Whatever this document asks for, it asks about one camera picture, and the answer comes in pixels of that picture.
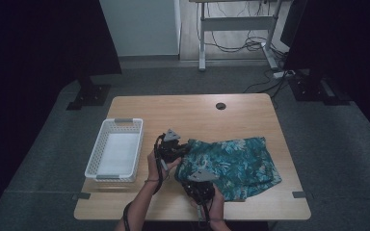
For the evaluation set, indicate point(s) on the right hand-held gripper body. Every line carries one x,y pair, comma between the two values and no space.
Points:
200,189

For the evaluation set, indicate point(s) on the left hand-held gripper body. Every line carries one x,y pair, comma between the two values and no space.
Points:
170,149

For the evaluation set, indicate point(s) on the teal floral shirt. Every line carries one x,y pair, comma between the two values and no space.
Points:
237,163

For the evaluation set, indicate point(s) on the white plastic basket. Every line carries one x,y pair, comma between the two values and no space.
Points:
93,160

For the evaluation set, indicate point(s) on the person's right hand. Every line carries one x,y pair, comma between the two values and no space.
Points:
218,205

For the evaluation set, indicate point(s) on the person's left hand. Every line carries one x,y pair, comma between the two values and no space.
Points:
154,168

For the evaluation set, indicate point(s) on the black stand base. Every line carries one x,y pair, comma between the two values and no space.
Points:
311,89
90,94

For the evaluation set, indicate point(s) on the white power strip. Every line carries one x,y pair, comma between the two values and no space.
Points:
282,74

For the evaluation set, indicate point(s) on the white panel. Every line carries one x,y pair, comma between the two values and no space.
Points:
141,25

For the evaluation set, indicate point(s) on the dark curtain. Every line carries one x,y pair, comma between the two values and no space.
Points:
45,38
350,48

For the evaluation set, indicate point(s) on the white desk frame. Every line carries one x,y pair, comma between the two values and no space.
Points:
237,23

